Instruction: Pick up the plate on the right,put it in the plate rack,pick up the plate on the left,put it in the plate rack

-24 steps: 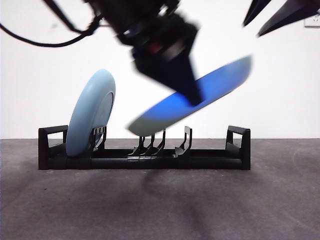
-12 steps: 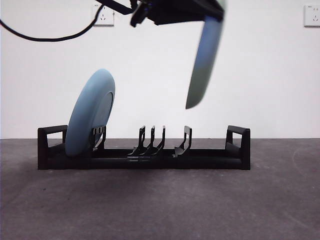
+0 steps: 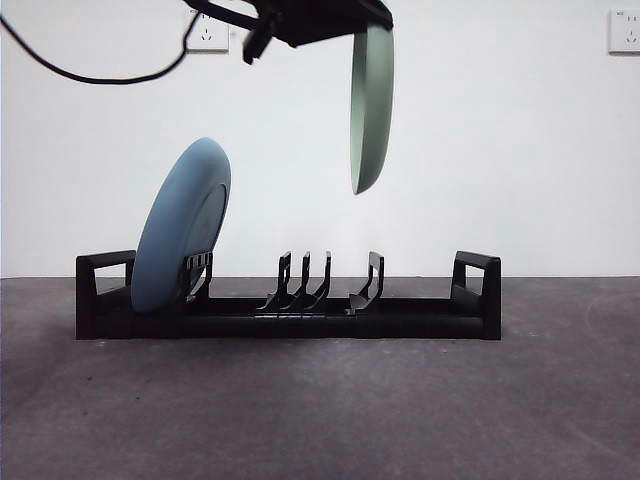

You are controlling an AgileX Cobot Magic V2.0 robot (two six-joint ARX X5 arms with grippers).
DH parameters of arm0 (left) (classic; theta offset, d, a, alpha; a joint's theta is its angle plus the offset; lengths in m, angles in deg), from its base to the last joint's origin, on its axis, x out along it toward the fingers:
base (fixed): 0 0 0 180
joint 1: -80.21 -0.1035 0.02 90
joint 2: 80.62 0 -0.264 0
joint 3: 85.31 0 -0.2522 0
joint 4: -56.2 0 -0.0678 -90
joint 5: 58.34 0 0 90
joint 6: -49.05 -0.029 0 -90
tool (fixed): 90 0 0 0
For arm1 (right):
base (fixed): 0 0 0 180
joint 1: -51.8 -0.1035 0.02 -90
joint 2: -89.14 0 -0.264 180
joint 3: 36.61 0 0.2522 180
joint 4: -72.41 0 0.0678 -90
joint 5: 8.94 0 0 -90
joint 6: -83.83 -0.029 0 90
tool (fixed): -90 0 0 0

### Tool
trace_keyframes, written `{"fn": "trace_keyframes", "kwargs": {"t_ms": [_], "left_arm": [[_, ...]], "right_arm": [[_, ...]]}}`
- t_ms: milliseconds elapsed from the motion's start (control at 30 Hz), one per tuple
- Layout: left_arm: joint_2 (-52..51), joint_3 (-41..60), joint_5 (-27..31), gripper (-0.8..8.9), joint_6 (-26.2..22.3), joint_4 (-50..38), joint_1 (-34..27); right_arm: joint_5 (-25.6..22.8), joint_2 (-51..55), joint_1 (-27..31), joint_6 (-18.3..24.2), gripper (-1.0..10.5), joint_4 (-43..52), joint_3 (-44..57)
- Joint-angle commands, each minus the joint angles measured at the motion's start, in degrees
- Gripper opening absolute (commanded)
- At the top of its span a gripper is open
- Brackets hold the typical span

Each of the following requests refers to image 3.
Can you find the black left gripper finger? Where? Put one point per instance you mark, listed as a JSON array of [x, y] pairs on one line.
[[384, 14], [325, 20]]

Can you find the pale green round plate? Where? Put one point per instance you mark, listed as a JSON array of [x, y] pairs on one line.
[[372, 115]]

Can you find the pale blue round plate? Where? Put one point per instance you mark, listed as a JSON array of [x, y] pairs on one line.
[[170, 225]]

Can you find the black plastic plate rack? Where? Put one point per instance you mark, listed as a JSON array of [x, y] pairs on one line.
[[300, 327]]

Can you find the white wall socket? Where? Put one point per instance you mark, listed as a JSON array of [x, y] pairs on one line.
[[625, 32], [210, 39]]

